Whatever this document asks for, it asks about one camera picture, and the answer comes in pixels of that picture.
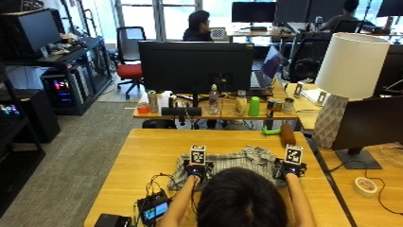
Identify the person's right hand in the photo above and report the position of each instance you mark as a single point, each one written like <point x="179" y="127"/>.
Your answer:
<point x="290" y="170"/>

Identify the person's left hand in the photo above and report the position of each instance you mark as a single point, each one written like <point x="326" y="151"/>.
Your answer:
<point x="196" y="170"/>

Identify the grey striped cloth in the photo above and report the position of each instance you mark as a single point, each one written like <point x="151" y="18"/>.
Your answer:
<point x="240" y="162"/>

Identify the white marker cube left glove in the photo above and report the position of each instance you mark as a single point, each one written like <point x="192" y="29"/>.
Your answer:
<point x="198" y="154"/>

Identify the white marker cube glove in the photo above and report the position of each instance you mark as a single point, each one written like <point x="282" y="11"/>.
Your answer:
<point x="198" y="154"/>
<point x="294" y="154"/>

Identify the white marker cube right glove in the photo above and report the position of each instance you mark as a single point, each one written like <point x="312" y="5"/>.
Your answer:
<point x="294" y="154"/>

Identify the brown cylindrical object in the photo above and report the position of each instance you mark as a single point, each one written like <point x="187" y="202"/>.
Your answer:
<point x="288" y="135"/>

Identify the green toy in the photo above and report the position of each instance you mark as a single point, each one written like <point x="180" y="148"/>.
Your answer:
<point x="270" y="131"/>

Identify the the person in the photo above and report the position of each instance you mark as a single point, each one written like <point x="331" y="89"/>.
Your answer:
<point x="241" y="198"/>

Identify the white tape roll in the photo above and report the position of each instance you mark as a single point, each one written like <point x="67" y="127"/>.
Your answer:
<point x="365" y="186"/>

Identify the black speaker bar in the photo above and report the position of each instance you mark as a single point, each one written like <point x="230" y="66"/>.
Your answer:
<point x="181" y="111"/>

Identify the wooden desk with drinks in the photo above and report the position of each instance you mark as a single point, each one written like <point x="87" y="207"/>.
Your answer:
<point x="222" y="112"/>

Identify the dark drink can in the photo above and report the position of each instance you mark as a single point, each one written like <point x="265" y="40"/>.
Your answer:
<point x="272" y="108"/>

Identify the glass jar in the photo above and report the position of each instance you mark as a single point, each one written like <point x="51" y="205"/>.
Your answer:
<point x="289" y="105"/>

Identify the green cup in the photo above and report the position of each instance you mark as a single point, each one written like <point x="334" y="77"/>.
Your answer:
<point x="254" y="106"/>

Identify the clear water bottle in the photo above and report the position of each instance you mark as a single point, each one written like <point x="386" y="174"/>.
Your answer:
<point x="213" y="100"/>

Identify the orange small cup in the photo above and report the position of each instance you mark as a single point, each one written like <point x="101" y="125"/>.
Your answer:
<point x="144" y="108"/>

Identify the black monitor on stand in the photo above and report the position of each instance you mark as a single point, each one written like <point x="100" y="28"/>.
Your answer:
<point x="371" y="126"/>

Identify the beige drink bottle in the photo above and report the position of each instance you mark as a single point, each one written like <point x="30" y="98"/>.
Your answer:
<point x="241" y="103"/>

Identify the black power pack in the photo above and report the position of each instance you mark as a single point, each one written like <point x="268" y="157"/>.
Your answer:
<point x="111" y="220"/>

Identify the white lamp with textured base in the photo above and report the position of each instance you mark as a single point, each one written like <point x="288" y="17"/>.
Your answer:
<point x="346" y="82"/>

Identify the open laptop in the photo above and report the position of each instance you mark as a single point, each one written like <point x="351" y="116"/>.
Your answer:
<point x="266" y="71"/>

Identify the large black monitor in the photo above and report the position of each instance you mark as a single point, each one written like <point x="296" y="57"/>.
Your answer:
<point x="195" y="66"/>

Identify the black office chair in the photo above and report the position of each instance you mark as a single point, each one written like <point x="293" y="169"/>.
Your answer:
<point x="309" y="58"/>

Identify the red seat office chair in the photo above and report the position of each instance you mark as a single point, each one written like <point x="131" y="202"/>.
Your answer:
<point x="129" y="60"/>

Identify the black computer tower with lights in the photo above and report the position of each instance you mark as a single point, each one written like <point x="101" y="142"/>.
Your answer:
<point x="63" y="88"/>

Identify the black cabinet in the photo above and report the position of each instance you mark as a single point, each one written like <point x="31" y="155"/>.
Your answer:
<point x="35" y="113"/>

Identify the checkered calibration board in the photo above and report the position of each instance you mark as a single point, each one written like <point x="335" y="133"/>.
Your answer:
<point x="217" y="33"/>

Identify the black shelf rack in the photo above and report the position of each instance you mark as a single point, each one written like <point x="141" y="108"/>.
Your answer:
<point x="55" y="63"/>

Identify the black background monitor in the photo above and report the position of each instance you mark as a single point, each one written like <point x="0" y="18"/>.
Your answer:
<point x="253" y="12"/>

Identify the black monitor on shelf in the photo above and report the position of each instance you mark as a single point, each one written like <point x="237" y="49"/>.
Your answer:
<point x="31" y="33"/>

